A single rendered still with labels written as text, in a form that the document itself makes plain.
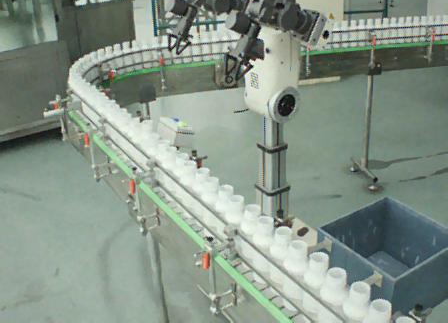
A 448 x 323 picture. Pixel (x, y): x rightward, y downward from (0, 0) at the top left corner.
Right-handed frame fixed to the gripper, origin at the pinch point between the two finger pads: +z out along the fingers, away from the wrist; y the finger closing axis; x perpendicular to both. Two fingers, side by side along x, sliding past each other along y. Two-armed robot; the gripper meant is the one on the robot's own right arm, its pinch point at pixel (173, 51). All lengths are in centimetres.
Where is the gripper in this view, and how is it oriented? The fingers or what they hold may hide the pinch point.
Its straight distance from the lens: 219.3
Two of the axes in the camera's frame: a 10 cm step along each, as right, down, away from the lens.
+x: 7.3, 1.9, 6.6
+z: -3.8, 9.1, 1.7
